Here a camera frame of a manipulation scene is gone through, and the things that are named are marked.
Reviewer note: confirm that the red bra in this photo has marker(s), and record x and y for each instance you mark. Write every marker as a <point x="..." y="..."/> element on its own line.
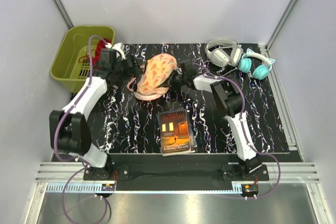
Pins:
<point x="101" y="44"/>

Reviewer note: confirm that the pink patterned mesh laundry bag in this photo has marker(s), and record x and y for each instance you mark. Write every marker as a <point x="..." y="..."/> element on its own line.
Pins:
<point x="150" y="84"/>

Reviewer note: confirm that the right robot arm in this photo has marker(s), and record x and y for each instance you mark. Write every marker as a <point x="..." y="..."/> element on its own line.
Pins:
<point x="230" y="101"/>

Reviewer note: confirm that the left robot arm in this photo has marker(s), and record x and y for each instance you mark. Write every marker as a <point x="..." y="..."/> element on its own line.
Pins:
<point x="70" y="136"/>

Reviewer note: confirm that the white grey headphones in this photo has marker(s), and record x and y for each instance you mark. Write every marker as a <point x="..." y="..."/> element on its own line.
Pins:
<point x="224" y="53"/>

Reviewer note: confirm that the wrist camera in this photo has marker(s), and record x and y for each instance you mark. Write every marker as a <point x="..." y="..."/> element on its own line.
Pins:
<point x="112" y="53"/>
<point x="187" y="69"/>

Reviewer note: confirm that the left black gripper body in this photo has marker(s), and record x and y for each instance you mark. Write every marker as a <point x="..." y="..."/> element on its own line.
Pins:
<point x="123" y="72"/>

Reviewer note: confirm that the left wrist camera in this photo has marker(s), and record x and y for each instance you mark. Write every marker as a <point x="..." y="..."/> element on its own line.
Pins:
<point x="112" y="53"/>

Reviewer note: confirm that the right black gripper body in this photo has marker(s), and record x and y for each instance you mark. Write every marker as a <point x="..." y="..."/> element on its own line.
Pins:
<point x="175" y="81"/>

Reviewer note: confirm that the aluminium frame rail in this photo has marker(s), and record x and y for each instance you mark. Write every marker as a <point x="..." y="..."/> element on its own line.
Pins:
<point x="293" y="195"/>

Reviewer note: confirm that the teal cat-ear headphones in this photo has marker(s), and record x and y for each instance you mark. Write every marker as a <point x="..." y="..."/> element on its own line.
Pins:
<point x="258" y="65"/>

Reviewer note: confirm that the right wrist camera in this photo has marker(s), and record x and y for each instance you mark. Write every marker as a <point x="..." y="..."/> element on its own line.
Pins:
<point x="187" y="69"/>

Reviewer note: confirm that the orange paperback book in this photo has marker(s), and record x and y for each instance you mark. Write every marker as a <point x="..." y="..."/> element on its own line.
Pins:
<point x="176" y="133"/>

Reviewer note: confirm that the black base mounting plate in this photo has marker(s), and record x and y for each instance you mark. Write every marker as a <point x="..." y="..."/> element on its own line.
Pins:
<point x="145" y="173"/>

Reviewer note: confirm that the olive green plastic basket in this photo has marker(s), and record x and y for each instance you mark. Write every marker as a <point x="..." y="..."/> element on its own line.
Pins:
<point x="71" y="63"/>

